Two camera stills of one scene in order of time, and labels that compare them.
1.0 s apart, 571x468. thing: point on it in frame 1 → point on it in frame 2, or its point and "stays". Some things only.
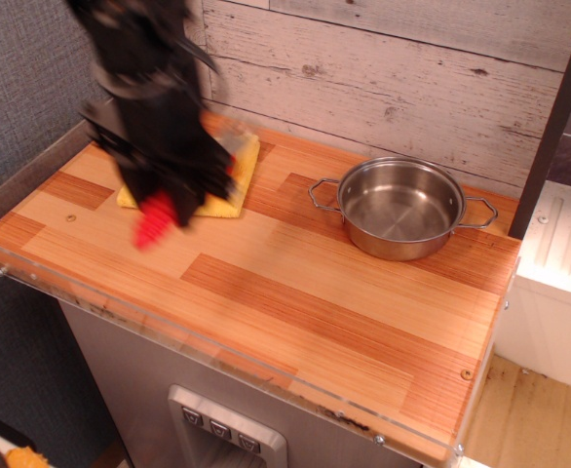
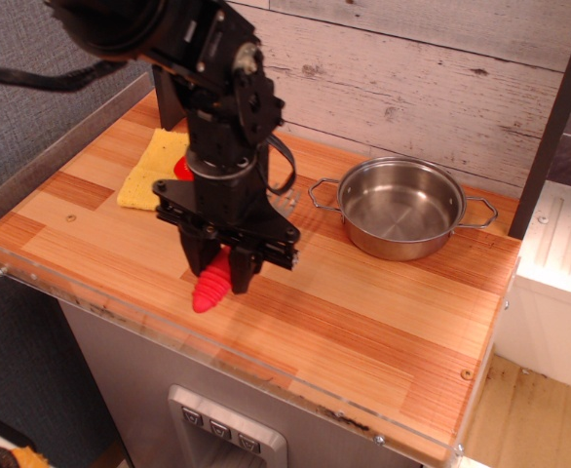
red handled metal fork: x=156 y=216 → x=216 y=281
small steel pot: x=400 y=208 stays
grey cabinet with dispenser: x=171 y=407 stays
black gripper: x=158 y=136 → x=228 y=201
